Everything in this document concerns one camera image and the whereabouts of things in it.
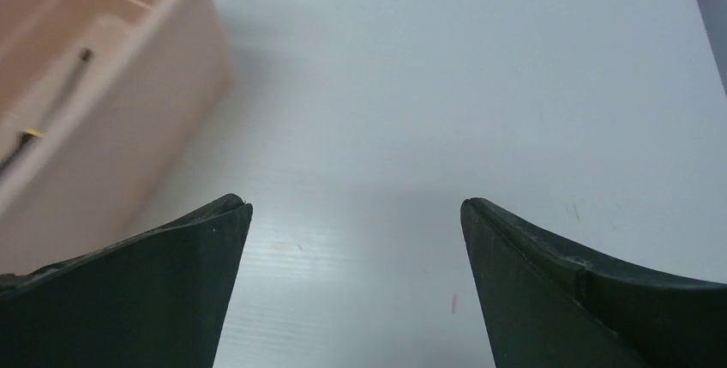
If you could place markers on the pink plastic bin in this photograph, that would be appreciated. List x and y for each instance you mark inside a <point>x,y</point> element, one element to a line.
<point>158,67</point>

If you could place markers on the yellow black handled screwdriver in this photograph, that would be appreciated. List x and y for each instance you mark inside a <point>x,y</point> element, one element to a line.
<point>28,136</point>

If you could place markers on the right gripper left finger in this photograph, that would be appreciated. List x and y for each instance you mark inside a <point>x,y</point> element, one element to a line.
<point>157,299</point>

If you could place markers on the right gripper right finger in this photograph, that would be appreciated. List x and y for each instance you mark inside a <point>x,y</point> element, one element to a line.
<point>548,301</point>

